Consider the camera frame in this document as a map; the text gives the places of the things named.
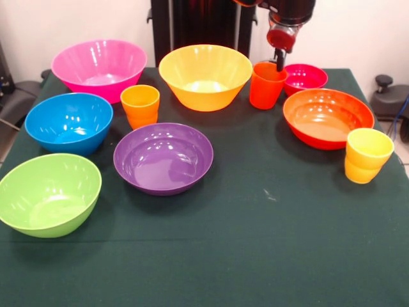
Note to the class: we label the red-orange cup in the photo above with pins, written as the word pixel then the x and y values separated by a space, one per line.
pixel 265 92

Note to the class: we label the blue bowl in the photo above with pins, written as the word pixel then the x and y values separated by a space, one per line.
pixel 67 124

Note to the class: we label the black device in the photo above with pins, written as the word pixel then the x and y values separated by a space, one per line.
pixel 4 73

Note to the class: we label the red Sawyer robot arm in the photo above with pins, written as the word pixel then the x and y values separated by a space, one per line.
pixel 294 9

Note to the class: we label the small crimson bowl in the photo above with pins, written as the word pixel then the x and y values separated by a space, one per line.
pixel 306 80

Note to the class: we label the large pink bowl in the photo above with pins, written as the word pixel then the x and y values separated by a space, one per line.
pixel 96 60

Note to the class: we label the yellow cup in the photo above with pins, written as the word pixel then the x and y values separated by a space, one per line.
pixel 367 160

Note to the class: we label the green bowl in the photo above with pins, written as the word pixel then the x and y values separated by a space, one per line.
pixel 48 195

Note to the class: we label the purple bowl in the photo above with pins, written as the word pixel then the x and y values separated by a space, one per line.
pixel 163 156

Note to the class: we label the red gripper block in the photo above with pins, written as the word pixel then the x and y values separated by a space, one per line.
pixel 281 40

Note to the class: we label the large yellow-orange bowl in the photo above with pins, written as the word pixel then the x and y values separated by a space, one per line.
pixel 204 70

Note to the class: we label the shallow red-orange bowl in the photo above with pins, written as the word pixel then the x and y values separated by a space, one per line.
pixel 329 118

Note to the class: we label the orange cup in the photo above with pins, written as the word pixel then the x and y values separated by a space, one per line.
pixel 140 108

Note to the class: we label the dark green tablecloth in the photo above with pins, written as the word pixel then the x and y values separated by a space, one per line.
pixel 255 240

